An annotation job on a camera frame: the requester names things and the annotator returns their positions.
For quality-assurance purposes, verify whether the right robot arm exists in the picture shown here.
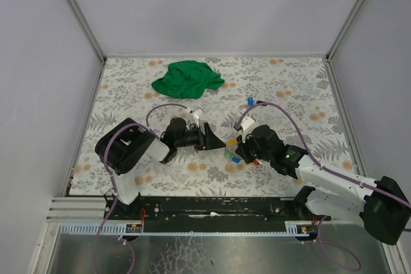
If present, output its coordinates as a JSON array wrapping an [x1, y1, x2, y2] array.
[[235, 117, 410, 245]]

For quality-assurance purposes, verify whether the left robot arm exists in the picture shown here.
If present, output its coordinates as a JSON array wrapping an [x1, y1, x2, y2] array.
[[94, 117, 225, 205]]

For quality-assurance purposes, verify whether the blue tagged key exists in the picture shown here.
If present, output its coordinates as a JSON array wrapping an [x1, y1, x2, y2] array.
[[247, 97, 254, 108]]

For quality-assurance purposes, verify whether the floral table mat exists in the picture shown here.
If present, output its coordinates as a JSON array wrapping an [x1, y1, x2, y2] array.
[[68, 56, 363, 196]]

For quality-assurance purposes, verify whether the green crumpled cloth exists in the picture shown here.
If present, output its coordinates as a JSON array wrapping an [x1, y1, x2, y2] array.
[[152, 60, 225, 99]]

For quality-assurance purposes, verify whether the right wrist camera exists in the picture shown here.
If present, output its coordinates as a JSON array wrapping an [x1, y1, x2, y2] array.
[[234, 116, 258, 138]]

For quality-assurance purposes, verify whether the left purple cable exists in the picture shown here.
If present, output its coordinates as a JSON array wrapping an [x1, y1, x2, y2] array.
[[92, 103, 190, 274]]

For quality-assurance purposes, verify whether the purple cable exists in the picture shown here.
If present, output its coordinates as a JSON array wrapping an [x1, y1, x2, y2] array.
[[239, 101, 411, 270], [92, 103, 190, 274]]

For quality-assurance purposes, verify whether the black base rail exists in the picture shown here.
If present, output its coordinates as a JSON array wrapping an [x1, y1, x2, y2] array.
[[105, 195, 320, 234]]

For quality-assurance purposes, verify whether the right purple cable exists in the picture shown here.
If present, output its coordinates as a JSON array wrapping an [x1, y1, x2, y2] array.
[[239, 101, 411, 270]]

